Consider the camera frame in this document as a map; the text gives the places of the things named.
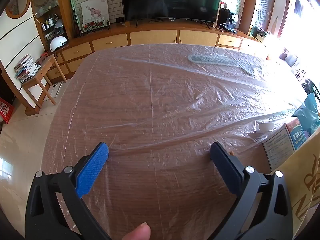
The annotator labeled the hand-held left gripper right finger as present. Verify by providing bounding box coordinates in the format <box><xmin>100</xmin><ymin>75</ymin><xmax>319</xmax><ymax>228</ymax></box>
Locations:
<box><xmin>209</xmin><ymin>141</ymin><xmax>293</xmax><ymax>240</ymax></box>

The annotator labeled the giraffe picture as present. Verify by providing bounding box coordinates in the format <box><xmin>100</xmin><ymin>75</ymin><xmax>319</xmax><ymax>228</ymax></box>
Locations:
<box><xmin>81</xmin><ymin>0</ymin><xmax>109</xmax><ymax>22</ymax></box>

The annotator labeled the brown paper bag gold print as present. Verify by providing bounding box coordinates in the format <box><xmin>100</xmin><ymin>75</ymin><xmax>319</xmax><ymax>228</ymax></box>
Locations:
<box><xmin>275</xmin><ymin>130</ymin><xmax>320</xmax><ymax>233</ymax></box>

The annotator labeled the white and blue medicine box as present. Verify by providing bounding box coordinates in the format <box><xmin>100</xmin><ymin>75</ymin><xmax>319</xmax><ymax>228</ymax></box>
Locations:
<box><xmin>262</xmin><ymin>119</ymin><xmax>313</xmax><ymax>172</ymax></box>

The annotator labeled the stack of books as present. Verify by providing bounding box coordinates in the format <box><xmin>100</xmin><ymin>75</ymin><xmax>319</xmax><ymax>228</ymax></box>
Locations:
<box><xmin>14</xmin><ymin>54</ymin><xmax>41</xmax><ymax>84</ymax></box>

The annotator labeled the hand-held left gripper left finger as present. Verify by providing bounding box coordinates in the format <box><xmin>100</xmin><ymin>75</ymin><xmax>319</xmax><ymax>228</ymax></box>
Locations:
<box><xmin>24</xmin><ymin>141</ymin><xmax>112</xmax><ymax>240</ymax></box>

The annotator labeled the dark armchair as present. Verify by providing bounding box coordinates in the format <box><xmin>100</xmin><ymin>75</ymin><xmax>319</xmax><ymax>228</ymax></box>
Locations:
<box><xmin>279</xmin><ymin>50</ymin><xmax>300</xmax><ymax>68</ymax></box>

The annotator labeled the black coffee machine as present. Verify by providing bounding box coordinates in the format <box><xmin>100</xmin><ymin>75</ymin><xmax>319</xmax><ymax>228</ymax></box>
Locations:
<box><xmin>226</xmin><ymin>11</ymin><xmax>238</xmax><ymax>32</ymax></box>

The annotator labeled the red sign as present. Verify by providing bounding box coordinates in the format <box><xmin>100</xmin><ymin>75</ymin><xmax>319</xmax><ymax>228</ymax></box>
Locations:
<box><xmin>0</xmin><ymin>96</ymin><xmax>15</xmax><ymax>124</ymax></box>

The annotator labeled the black jacket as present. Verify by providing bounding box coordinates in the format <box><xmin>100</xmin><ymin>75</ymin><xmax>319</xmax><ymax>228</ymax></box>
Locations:
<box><xmin>302</xmin><ymin>79</ymin><xmax>316</xmax><ymax>93</ymax></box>

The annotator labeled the long wooden television cabinet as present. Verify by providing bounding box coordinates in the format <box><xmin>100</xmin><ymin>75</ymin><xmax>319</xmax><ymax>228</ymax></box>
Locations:
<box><xmin>45</xmin><ymin>21</ymin><xmax>260</xmax><ymax>80</ymax></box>

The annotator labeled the large black television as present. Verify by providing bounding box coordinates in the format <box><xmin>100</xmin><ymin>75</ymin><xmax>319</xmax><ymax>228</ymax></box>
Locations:
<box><xmin>121</xmin><ymin>0</ymin><xmax>223</xmax><ymax>28</ymax></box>

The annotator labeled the long grey flat strip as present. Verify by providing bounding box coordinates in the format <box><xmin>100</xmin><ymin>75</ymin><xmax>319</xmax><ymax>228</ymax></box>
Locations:
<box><xmin>187</xmin><ymin>54</ymin><xmax>263</xmax><ymax>75</ymax></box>

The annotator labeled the red flower picture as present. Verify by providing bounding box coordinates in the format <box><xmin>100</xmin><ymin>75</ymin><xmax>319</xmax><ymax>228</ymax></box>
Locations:
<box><xmin>81</xmin><ymin>17</ymin><xmax>105</xmax><ymax>32</ymax></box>

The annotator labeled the person's left hand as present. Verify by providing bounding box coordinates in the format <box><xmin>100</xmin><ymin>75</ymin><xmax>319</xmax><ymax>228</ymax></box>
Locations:
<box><xmin>124</xmin><ymin>223</ymin><xmax>151</xmax><ymax>240</ymax></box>

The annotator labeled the round framed picture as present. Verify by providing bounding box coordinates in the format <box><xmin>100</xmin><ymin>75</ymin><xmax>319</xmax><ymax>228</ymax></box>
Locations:
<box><xmin>5</xmin><ymin>0</ymin><xmax>30</xmax><ymax>19</ymax></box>

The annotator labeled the teal plastic bag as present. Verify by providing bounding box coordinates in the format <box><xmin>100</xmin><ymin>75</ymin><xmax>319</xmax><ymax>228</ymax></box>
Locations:
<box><xmin>291</xmin><ymin>92</ymin><xmax>320</xmax><ymax>135</ymax></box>

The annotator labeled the white floor scale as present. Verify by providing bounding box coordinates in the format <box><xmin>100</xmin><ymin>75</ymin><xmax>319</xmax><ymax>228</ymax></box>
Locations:
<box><xmin>44</xmin><ymin>81</ymin><xmax>63</xmax><ymax>102</ymax></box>

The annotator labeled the row of shelf bottles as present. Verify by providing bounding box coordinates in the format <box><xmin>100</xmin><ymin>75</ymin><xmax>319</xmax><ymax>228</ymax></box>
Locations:
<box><xmin>41</xmin><ymin>15</ymin><xmax>55</xmax><ymax>30</ymax></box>

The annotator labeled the small wooden side table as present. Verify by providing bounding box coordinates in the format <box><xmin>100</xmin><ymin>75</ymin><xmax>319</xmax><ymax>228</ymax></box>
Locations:
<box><xmin>21</xmin><ymin>54</ymin><xmax>67</xmax><ymax>113</ymax></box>

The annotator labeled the white helmet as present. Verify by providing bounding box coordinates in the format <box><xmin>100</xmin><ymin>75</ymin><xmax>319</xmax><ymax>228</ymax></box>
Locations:
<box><xmin>49</xmin><ymin>36</ymin><xmax>68</xmax><ymax>52</ymax></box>

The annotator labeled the black box device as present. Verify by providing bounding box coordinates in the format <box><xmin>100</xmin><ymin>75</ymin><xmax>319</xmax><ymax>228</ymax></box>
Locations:
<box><xmin>251</xmin><ymin>26</ymin><xmax>270</xmax><ymax>42</ymax></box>

